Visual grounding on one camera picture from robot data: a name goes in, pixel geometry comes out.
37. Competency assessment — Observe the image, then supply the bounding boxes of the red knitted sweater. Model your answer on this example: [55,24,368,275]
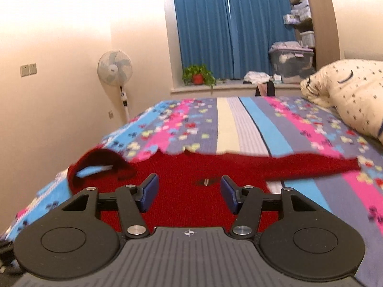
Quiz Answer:
[67,148,361,230]

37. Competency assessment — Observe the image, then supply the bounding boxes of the dark clothes on sill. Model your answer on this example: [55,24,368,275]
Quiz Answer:
[255,80,275,97]

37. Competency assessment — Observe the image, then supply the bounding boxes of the white clothes pile on sill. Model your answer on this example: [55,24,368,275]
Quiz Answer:
[243,71,271,85]

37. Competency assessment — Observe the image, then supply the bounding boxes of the colourful striped bed blanket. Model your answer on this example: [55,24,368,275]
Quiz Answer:
[1,97,382,286]

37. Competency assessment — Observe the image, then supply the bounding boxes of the cream patterned pillow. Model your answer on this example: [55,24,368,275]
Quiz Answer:
[301,59,383,141]

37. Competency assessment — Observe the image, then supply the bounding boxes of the clear plastic storage bin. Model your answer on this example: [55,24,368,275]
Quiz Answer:
[269,41,315,84]

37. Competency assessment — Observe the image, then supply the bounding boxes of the white standing fan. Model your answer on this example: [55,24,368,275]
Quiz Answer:
[97,50,133,121]

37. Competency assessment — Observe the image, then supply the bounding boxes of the green plant in red pot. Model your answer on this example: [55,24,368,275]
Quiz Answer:
[182,64,216,87]

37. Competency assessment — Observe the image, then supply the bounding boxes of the wooden bookshelf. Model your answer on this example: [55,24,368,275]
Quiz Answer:
[282,0,342,71]

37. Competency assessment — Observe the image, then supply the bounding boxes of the blue window curtain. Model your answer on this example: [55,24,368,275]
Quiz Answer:
[174,0,295,79]

